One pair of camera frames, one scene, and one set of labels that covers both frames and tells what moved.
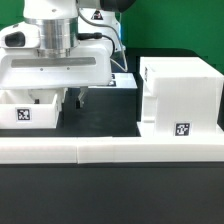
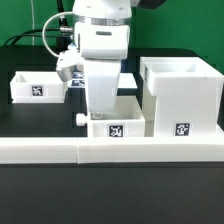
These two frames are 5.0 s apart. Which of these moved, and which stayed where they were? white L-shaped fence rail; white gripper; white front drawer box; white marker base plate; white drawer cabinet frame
Moved: white gripper; white front drawer box
Stayed: white L-shaped fence rail; white drawer cabinet frame; white marker base plate
